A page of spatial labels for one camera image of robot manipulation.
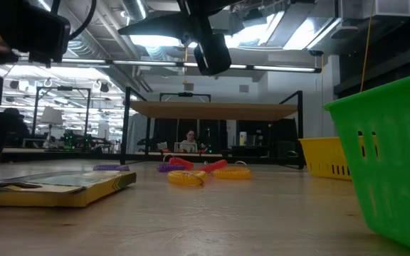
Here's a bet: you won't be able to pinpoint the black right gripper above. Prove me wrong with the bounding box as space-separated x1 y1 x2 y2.
117 0 245 38

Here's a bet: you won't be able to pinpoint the green-faced crayon box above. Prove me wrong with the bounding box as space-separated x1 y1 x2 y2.
0 169 137 208

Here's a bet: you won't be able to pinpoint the white shade desk lamp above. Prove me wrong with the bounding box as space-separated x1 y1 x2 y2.
40 105 64 147

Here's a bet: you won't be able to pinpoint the person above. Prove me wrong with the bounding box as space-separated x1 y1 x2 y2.
2 107 32 149
179 129 201 154

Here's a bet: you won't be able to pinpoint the black background gantry bar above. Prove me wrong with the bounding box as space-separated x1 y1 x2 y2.
159 92 212 104

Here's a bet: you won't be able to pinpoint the raised wooden tabletop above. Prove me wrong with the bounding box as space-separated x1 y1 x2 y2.
130 100 298 122

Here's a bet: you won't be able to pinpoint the black tube stand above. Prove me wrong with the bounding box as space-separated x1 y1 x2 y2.
120 86 149 165
278 90 305 170

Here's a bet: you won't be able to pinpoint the overhead LED light bar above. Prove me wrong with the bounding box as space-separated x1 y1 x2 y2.
12 53 322 74

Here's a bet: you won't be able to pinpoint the black cabinet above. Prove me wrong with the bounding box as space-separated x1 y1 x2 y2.
235 119 300 158

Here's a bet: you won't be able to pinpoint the yellow plastic basket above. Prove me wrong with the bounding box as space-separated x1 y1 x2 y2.
298 137 352 181

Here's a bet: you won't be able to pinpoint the white ceiling unit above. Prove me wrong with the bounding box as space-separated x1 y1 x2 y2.
339 0 410 19

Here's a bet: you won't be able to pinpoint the green plastic basket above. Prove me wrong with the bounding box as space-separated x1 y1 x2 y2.
322 69 410 255

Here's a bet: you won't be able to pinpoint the silver ceiling duct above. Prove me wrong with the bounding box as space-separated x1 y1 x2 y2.
119 0 149 22

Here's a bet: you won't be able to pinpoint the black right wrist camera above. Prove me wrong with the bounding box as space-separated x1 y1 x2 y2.
193 33 233 76

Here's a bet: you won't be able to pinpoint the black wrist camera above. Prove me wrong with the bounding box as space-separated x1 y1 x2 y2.
0 0 71 68
193 33 233 76

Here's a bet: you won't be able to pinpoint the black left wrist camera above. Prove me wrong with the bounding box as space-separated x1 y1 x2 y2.
0 0 71 68

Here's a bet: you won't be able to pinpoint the black background rig frame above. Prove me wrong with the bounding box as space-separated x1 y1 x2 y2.
33 85 93 143

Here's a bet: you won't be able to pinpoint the black left camera cable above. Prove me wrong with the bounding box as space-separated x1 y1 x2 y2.
50 0 98 41

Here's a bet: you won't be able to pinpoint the black frame rail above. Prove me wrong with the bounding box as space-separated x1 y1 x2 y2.
0 151 305 167

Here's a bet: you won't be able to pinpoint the yellow hanging cable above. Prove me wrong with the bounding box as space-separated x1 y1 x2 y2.
359 0 376 93

